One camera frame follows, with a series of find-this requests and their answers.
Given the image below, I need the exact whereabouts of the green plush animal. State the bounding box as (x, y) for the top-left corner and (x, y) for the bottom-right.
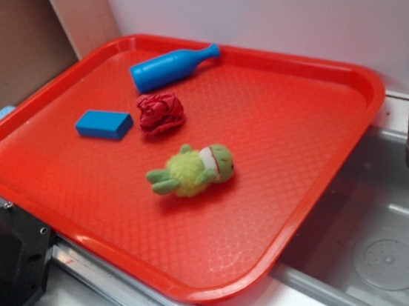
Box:
(145, 144), (235, 198)

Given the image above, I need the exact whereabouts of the red plastic tray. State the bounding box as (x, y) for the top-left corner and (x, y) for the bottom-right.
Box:
(0, 35), (385, 304)

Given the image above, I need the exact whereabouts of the crumpled red cloth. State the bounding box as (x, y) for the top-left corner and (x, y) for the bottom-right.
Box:
(136, 93), (186, 136)

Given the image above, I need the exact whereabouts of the blue plastic bottle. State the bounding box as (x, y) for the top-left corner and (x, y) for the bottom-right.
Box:
(129, 44), (221, 93)

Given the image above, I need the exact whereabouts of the blue rectangular block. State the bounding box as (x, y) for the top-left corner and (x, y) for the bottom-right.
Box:
(75, 110), (134, 140)

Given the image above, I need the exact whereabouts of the grey sink basin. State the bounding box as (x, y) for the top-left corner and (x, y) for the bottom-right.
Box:
(184, 119), (409, 306)

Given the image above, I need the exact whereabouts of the round sink drain cover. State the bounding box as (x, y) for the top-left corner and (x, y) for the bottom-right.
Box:
(352, 231), (409, 291)

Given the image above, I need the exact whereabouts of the brown cardboard panel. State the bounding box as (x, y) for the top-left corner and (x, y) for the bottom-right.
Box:
(0, 0), (77, 109)

